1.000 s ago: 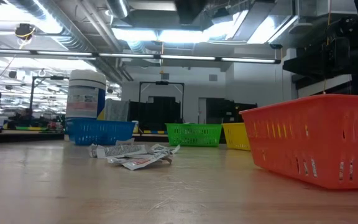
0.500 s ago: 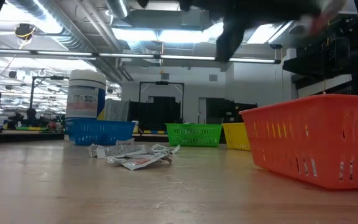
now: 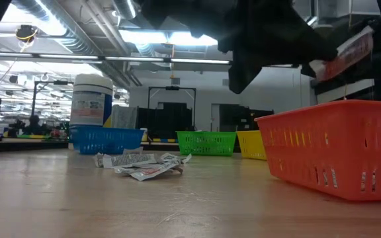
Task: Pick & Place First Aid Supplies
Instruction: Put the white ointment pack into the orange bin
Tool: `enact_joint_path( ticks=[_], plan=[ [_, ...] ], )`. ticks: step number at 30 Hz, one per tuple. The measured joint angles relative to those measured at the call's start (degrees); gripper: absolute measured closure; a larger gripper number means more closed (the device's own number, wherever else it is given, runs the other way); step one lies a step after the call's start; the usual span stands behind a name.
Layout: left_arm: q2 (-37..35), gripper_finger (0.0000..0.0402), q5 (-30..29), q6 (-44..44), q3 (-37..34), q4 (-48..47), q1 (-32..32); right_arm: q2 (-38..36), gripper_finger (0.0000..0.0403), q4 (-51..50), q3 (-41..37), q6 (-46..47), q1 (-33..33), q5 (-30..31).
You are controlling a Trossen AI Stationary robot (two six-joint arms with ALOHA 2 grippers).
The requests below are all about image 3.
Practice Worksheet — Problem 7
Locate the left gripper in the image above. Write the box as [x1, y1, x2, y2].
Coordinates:
[217, 0, 339, 95]

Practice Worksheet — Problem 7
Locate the orange label white packet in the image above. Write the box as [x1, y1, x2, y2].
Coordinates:
[309, 25, 376, 83]
[113, 161, 184, 182]

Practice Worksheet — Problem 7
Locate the white ceiling unit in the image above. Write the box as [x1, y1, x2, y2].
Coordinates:
[306, 0, 381, 37]

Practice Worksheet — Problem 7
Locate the orange plastic basket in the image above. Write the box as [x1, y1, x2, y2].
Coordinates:
[255, 99, 381, 202]

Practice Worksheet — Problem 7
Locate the yellow plastic basket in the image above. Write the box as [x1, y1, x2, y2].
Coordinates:
[235, 130, 267, 161]

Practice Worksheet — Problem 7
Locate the white door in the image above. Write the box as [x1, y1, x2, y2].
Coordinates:
[210, 103, 221, 132]

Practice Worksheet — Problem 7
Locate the green plastic basket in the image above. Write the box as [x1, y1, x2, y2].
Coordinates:
[176, 130, 237, 157]

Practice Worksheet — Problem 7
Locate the black cabinet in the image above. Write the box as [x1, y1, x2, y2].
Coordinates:
[136, 102, 194, 139]

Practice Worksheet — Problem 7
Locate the crumpled grey print packet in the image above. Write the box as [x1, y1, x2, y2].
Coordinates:
[157, 151, 192, 165]

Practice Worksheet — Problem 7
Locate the yellow black striped bar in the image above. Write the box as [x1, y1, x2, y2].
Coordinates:
[140, 138, 178, 143]

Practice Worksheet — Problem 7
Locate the long ceiling light bar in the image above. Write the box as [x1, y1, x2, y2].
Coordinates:
[0, 51, 231, 65]

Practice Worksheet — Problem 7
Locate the grey cloth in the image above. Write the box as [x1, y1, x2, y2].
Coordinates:
[110, 104, 138, 130]

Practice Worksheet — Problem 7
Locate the black text white packet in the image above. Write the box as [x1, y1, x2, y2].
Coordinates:
[94, 152, 158, 169]

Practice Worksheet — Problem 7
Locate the blue plastic basket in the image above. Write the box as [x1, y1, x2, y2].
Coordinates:
[68, 125, 146, 155]

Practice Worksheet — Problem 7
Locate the white wipes canister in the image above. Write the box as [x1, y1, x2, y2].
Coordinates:
[70, 73, 114, 128]

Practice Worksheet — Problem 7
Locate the person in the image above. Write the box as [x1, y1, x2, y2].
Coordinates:
[26, 114, 46, 136]

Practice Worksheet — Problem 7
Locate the black yellow ceiling reel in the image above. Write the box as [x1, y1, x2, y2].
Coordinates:
[15, 24, 38, 42]

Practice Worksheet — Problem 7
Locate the green yellow strip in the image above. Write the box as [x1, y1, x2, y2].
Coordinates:
[13, 134, 51, 139]

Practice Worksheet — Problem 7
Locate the black metal frame stand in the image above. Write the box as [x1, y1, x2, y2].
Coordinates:
[31, 80, 74, 133]
[148, 86, 197, 132]

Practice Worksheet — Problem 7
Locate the small silver ventilation duct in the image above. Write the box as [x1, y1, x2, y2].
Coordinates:
[110, 0, 138, 20]

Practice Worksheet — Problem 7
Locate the large silver ventilation duct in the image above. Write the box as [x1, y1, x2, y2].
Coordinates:
[11, 0, 132, 89]

